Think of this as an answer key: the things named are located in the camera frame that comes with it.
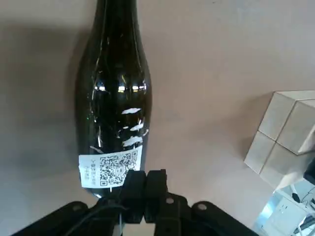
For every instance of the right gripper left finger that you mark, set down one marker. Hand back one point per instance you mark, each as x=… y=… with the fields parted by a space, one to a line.
x=133 y=186

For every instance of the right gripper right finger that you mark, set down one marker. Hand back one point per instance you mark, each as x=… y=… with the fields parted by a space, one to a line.
x=157 y=186

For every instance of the dark green glass bottle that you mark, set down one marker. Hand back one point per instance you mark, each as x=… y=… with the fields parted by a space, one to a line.
x=115 y=73

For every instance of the wooden block stand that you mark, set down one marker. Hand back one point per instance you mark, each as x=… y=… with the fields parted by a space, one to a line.
x=278 y=137

